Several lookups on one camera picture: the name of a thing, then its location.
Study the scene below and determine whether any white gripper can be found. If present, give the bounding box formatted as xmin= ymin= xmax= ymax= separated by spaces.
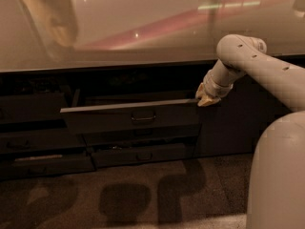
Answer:
xmin=195 ymin=70 xmax=234 ymax=107

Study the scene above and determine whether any dark grey drawer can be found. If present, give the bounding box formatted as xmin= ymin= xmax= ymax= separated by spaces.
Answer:
xmin=0 ymin=154 xmax=94 ymax=180
xmin=0 ymin=93 xmax=67 ymax=124
xmin=60 ymin=90 xmax=199 ymax=134
xmin=0 ymin=128 xmax=85 ymax=154
xmin=91 ymin=143 xmax=194 ymax=168
xmin=83 ymin=124 xmax=200 ymax=146

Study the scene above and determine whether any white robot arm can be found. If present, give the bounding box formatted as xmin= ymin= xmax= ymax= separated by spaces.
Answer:
xmin=195 ymin=34 xmax=305 ymax=229

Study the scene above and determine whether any dark grey cabinet door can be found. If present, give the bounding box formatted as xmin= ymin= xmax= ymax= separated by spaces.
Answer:
xmin=193 ymin=75 xmax=291 ymax=156

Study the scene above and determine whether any dark counter cabinet frame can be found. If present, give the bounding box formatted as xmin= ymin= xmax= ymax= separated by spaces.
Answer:
xmin=0 ymin=61 xmax=214 ymax=170

